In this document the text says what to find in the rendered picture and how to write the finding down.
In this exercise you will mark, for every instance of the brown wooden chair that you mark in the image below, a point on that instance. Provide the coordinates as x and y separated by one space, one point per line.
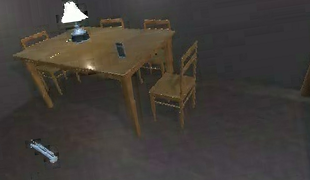
112 23
174 87
36 39
157 30

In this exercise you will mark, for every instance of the dark phone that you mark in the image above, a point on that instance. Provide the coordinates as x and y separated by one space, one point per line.
120 50

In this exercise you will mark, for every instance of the brown wooden dining table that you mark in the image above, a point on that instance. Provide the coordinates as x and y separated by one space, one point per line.
97 54

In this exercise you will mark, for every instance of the white shade table lamp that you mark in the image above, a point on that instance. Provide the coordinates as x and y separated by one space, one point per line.
74 16

